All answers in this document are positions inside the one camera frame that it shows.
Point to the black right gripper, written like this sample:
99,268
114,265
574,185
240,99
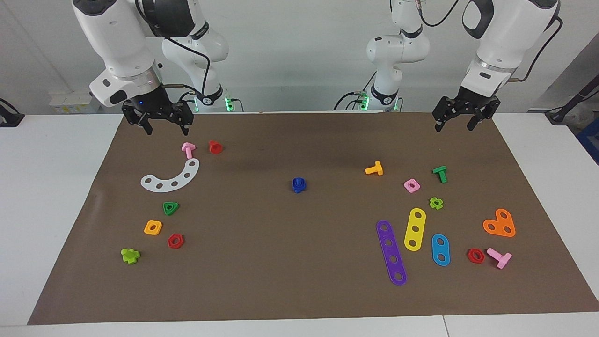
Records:
157,107

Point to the green plastic screw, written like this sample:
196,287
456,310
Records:
441,174

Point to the orange square plastic nut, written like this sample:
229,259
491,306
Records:
147,230

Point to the lime cross plastic nut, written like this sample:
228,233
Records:
440,204

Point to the brown table mat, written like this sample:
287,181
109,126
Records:
299,262

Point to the white power boxes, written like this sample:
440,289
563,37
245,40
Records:
70,100

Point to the orange heart-shaped plastic plate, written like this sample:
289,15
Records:
500,223

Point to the pink square plastic nut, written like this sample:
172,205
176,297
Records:
406,183

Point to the blue crate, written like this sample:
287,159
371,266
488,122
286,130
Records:
589,140

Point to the blue square plastic nut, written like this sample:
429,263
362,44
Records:
299,189

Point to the lime cross-head plastic screw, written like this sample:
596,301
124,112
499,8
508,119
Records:
130,256

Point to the red plastic screw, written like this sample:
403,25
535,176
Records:
215,148

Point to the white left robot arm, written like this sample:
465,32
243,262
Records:
500,32

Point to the white curved perforated plate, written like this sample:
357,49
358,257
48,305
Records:
180,179

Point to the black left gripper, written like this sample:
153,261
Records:
468,104

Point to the red hexagon plastic nut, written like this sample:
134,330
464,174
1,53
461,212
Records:
469,255
181,241

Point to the yellow three-hole plastic plate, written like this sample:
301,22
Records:
415,222

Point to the blue two-hole plastic plate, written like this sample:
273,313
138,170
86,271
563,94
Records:
440,250

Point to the green triangle plastic nut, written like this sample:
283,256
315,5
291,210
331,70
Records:
174,205

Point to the pink plastic screw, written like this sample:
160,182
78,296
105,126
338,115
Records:
503,259
188,150

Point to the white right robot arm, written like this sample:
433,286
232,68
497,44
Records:
117,37

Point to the orange plastic screw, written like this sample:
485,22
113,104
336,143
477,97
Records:
374,170

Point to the purple four-hole plastic plate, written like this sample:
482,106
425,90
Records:
390,251

